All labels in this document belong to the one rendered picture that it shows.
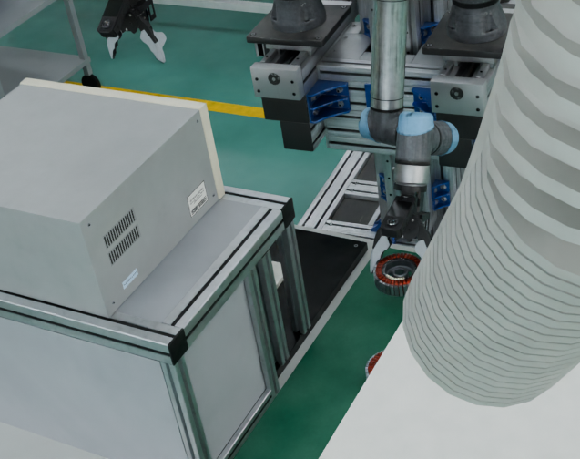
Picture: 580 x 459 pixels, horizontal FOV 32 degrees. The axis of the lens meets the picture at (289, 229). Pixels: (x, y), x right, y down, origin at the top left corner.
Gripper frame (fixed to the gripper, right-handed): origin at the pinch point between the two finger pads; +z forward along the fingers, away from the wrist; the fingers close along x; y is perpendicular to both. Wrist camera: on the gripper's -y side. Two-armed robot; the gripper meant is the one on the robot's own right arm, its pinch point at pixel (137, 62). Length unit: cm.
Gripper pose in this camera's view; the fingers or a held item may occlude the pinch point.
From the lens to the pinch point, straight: 252.4
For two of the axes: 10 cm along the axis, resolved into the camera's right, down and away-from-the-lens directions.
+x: -9.1, -1.3, 3.9
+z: 1.4, 8.0, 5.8
